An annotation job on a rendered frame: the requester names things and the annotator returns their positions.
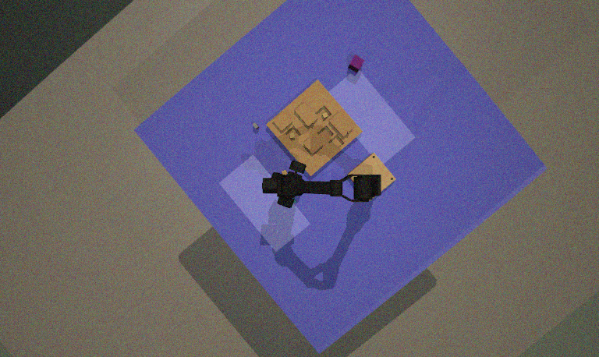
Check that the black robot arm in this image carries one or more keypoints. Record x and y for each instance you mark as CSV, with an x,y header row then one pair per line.
x,y
365,187

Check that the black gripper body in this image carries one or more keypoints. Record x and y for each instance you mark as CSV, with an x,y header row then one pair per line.
x,y
297,167

